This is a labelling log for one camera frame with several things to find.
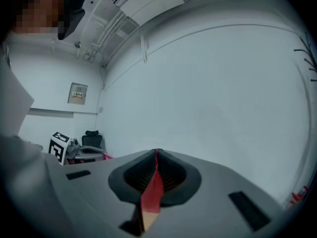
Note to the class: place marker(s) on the white ceiling pipe bundle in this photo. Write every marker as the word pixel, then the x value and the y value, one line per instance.
pixel 109 33

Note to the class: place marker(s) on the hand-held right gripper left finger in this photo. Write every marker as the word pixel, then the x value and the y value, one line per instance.
pixel 99 195

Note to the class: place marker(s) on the white ceiling air conditioner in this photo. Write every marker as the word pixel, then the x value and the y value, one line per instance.
pixel 148 4

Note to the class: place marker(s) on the black office chair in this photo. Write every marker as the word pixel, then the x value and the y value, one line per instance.
pixel 92 139

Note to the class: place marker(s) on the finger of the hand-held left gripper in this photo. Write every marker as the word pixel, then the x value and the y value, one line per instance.
pixel 92 149
pixel 89 157

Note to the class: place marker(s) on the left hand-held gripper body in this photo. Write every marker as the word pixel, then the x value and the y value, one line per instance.
pixel 59 146

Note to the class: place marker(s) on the red floor object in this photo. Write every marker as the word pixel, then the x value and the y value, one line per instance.
pixel 298 196

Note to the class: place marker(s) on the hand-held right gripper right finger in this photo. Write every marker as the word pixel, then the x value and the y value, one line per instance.
pixel 210 197

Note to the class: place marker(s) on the person's head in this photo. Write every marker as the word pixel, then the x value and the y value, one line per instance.
pixel 37 9

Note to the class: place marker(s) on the white wall switch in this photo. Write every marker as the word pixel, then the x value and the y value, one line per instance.
pixel 100 110

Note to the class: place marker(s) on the black head-worn camera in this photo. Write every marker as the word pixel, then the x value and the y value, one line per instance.
pixel 73 11

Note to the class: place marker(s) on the black coat rack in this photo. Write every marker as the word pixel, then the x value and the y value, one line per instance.
pixel 309 56

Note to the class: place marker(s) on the grey wall electrical panel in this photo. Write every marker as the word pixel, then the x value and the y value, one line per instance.
pixel 77 93

